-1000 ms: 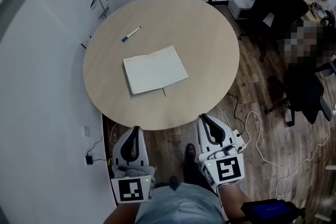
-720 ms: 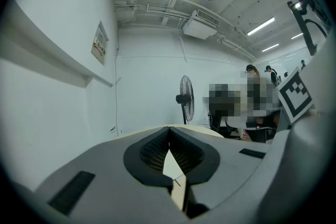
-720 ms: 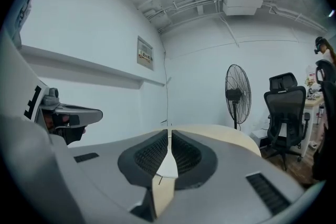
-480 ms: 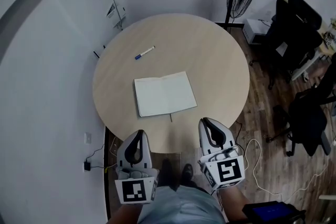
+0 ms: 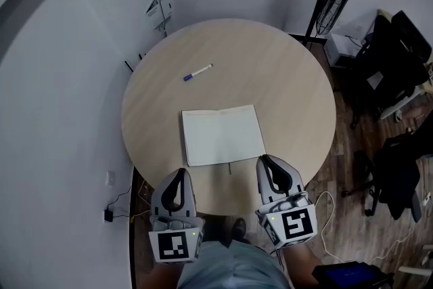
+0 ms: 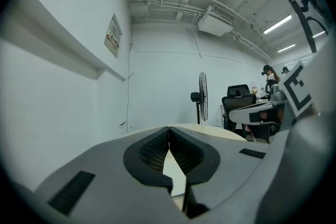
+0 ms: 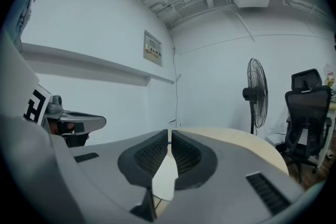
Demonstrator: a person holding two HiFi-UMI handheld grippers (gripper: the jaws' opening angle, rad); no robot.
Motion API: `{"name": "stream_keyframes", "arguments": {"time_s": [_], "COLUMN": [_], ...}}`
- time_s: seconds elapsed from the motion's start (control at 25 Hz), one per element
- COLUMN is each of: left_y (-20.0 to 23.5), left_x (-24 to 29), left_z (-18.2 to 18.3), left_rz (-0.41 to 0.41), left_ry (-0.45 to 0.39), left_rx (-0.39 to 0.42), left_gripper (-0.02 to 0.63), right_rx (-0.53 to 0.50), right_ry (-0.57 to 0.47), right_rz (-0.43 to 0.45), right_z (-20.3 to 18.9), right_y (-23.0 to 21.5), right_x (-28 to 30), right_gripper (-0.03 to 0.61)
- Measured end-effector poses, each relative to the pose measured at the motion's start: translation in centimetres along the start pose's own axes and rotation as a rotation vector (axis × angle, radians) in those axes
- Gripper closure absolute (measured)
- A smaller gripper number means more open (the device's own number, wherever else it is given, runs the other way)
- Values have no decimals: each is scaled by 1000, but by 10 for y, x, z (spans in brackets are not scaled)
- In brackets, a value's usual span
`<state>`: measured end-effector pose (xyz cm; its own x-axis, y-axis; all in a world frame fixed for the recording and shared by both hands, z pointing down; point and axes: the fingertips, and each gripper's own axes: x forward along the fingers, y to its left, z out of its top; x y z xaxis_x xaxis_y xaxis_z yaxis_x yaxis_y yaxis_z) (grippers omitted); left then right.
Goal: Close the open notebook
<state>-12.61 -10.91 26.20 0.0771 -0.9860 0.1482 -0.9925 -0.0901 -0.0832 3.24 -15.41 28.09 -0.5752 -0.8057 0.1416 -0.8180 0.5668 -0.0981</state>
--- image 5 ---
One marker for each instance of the white cardboard box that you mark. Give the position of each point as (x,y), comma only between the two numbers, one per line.
(340,49)

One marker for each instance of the white wall socket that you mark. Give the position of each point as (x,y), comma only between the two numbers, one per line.
(110,178)

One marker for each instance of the white marker with blue cap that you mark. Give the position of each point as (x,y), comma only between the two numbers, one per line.
(198,72)

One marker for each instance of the black power adapter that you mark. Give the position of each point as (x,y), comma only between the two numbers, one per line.
(108,216)

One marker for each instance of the white wall-mounted box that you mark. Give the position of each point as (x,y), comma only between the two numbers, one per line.
(158,11)

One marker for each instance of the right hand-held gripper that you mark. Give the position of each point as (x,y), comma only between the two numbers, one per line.
(294,223)

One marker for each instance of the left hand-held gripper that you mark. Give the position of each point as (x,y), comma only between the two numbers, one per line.
(173,245)

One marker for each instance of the white power strip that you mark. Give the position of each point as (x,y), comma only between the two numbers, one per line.
(427,199)

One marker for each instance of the black device with blue screen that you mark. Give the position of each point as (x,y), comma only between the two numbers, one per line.
(352,274)

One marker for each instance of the person's dark shoe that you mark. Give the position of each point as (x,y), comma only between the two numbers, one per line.
(239,228)

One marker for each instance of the black office chair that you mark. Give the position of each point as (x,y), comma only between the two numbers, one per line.
(395,172)
(389,61)

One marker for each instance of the person's right forearm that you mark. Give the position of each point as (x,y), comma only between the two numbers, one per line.
(301,264)

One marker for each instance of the black router antennas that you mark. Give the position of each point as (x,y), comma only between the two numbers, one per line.
(130,66)

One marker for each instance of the white notebook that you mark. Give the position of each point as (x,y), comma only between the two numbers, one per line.
(223,135)

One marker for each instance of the person's grey-blue trousers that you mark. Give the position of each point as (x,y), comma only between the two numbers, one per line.
(230,267)

